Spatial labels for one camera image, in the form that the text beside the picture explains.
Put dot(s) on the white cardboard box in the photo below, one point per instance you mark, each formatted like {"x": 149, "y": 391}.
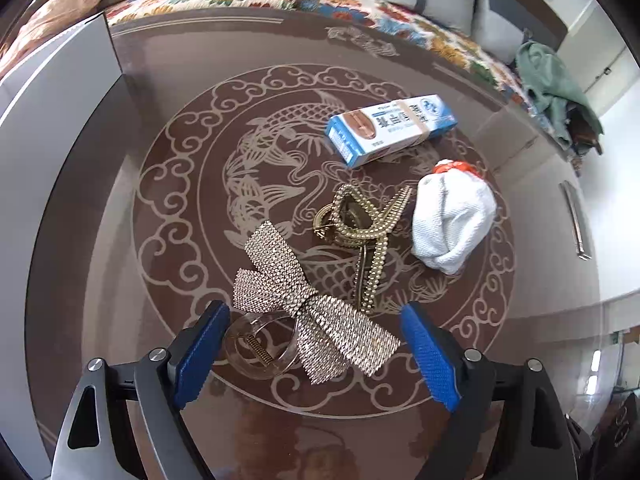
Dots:
{"x": 46, "y": 100}

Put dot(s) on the rhinestone bow hair clip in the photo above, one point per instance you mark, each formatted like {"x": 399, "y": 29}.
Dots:
{"x": 331, "y": 334}

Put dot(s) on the clear amber hair claw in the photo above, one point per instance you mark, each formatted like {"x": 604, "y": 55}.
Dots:
{"x": 247, "y": 351}

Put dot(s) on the gold pearl hair claw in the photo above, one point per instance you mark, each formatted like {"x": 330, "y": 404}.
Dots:
{"x": 351, "y": 220}

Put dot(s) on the green cloth on sofa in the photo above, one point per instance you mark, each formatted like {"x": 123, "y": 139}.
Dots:
{"x": 549, "y": 85}

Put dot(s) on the white glove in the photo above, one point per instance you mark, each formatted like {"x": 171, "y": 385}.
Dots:
{"x": 454, "y": 211}

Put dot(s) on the pink blanket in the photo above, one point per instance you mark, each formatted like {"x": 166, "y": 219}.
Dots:
{"x": 47, "y": 22}

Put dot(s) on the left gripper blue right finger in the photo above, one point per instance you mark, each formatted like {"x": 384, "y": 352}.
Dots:
{"x": 437, "y": 353}

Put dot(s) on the blue toothpaste box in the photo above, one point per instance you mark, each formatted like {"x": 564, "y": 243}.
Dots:
{"x": 372, "y": 132}

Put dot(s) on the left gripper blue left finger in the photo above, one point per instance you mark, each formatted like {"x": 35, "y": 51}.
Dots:
{"x": 193, "y": 353}

